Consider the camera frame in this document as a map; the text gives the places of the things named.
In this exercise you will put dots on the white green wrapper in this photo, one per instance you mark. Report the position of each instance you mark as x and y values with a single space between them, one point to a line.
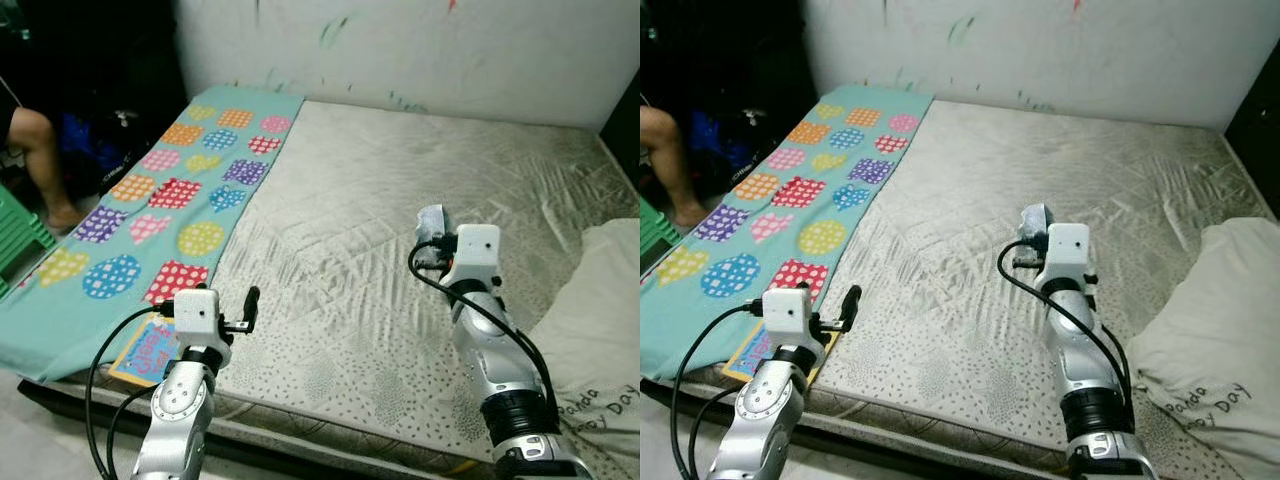
1034 225
433 225

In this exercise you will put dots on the blue yellow children's book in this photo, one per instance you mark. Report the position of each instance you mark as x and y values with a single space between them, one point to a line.
145 360
750 357

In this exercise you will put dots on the white printed pillow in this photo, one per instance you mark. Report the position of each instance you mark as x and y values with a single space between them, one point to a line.
590 300
1210 330

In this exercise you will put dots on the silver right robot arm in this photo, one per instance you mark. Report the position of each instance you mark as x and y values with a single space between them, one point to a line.
490 350
1085 350

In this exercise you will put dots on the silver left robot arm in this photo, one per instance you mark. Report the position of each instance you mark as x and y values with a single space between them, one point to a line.
760 420
175 420

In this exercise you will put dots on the quilted grey mattress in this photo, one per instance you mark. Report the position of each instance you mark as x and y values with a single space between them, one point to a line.
1000 200
380 220

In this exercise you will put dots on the teal patchwork polka dot blanket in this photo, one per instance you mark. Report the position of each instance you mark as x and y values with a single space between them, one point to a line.
60 320
680 320

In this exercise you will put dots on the black sports bag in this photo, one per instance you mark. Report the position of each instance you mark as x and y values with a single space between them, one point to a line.
755 150
125 150

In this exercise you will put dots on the green plastic stool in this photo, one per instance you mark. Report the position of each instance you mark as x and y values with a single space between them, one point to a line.
658 228
20 240

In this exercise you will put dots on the blue plastic bag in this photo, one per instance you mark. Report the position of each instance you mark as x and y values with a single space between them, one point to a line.
85 140
715 140

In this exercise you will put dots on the black tufted headboard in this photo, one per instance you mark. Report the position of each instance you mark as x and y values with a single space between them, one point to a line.
625 130
1258 130

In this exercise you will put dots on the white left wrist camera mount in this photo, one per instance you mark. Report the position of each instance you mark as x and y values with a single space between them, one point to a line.
787 315
197 315

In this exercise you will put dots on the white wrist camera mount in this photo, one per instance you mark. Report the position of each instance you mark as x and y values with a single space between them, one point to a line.
787 315
475 250
197 315
1068 250

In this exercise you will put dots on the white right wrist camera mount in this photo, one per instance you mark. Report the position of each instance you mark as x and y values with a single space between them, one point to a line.
475 250
1068 250

